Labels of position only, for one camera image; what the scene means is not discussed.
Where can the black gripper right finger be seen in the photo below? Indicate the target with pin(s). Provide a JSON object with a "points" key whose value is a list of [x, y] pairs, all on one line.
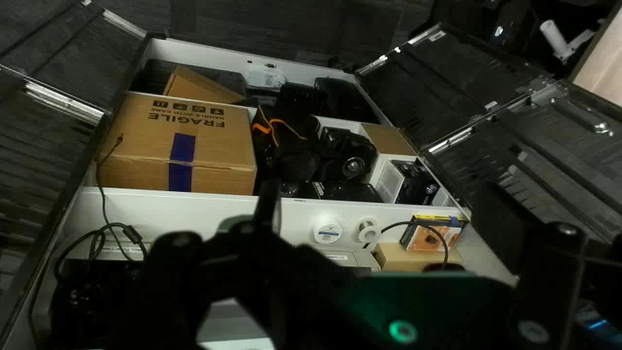
{"points": [[551, 278]]}

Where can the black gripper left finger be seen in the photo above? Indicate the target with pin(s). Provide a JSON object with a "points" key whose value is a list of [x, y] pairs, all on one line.
{"points": [[176, 284]]}

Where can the cardboard box blue tape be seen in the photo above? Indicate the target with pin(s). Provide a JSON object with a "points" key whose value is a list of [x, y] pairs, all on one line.
{"points": [[148, 148]]}

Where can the white metal shelf unit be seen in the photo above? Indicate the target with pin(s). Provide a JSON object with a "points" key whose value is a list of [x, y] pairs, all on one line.
{"points": [[195, 210]]}

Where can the flat orange black package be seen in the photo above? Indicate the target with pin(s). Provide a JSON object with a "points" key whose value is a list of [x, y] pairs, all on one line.
{"points": [[434, 230]]}

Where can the small wooden block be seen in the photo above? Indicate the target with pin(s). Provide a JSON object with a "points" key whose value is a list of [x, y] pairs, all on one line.
{"points": [[415, 224]]}

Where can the steel tray rack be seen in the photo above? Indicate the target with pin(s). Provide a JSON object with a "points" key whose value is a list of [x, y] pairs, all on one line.
{"points": [[506, 117], [59, 59]]}

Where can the cream bin with black parts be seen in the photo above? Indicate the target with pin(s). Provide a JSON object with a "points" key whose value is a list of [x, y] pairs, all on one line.
{"points": [[391, 177]]}

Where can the tan cardboard piece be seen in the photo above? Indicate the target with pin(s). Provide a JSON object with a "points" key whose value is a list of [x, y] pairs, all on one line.
{"points": [[389, 138]]}

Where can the light wooden table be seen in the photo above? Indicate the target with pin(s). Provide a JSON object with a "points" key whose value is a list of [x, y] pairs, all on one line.
{"points": [[605, 64]]}

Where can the white pipe piece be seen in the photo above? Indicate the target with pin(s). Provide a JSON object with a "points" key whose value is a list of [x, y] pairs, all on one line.
{"points": [[555, 35]]}

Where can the black camera lens device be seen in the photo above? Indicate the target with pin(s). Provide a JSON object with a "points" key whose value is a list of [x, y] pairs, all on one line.
{"points": [[351, 162]]}

